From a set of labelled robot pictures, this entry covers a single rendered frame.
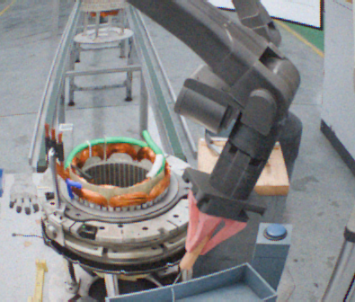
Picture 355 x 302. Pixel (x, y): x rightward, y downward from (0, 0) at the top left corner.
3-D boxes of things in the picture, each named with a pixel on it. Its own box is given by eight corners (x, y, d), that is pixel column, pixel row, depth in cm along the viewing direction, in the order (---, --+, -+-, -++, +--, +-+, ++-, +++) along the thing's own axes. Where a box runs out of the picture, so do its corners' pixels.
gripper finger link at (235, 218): (159, 233, 71) (190, 172, 68) (206, 242, 74) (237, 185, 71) (173, 260, 65) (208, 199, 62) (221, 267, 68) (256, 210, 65)
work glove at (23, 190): (13, 174, 160) (13, 168, 159) (42, 174, 161) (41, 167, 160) (6, 214, 138) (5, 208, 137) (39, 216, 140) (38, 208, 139)
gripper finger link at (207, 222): (165, 234, 71) (196, 173, 68) (211, 244, 74) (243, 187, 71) (180, 261, 65) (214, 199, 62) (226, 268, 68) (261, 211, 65)
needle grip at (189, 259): (177, 262, 70) (197, 229, 69) (188, 265, 71) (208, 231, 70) (180, 269, 69) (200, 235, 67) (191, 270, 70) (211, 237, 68)
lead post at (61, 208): (56, 215, 87) (48, 155, 82) (58, 207, 90) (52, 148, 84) (64, 217, 87) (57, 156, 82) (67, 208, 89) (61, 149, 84)
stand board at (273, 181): (198, 146, 124) (198, 137, 123) (278, 150, 124) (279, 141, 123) (197, 194, 106) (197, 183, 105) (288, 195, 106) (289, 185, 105)
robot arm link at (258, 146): (285, 119, 60) (288, 114, 65) (235, 90, 61) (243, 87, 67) (261, 172, 62) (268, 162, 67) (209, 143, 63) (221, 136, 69)
